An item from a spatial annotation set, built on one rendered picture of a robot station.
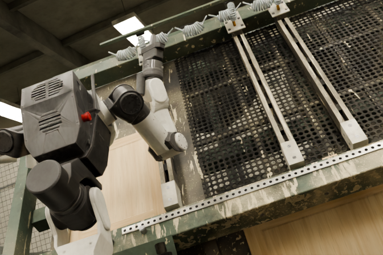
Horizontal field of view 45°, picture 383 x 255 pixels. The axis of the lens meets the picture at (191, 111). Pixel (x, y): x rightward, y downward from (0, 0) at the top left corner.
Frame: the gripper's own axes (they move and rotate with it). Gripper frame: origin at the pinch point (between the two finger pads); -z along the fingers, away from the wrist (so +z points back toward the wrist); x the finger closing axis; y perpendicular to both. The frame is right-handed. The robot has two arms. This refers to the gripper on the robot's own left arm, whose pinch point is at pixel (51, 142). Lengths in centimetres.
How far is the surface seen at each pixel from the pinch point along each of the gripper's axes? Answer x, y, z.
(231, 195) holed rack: 40, 78, 46
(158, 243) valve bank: 44, 47, 59
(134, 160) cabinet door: 20.6, 38.0, 9.2
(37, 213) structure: 28.7, -14.2, 12.4
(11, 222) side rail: 26.2, -21.4, 24.1
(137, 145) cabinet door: 15.4, 39.8, 1.3
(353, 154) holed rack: 40, 127, 46
